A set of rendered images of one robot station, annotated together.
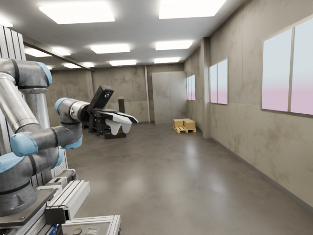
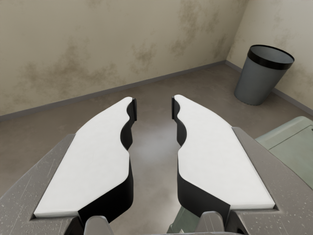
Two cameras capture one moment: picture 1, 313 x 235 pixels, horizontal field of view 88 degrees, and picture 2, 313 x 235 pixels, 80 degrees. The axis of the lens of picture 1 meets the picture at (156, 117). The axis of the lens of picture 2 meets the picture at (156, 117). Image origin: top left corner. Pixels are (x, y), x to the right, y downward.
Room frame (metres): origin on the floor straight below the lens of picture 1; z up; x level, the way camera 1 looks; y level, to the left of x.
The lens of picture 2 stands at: (0.53, 0.15, 1.62)
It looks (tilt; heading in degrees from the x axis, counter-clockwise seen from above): 43 degrees down; 233
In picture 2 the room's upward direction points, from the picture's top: 8 degrees clockwise
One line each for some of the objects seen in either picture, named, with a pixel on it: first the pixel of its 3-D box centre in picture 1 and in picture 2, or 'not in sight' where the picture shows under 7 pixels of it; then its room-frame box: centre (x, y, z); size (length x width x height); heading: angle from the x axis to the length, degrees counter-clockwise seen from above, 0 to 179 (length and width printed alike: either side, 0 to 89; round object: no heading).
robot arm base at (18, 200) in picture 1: (15, 194); not in sight; (0.68, 0.65, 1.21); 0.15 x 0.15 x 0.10
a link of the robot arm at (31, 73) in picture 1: (37, 118); not in sight; (0.79, 0.58, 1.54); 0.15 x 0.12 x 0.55; 147
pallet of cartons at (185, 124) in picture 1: (183, 125); not in sight; (7.03, -1.19, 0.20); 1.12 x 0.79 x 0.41; 1
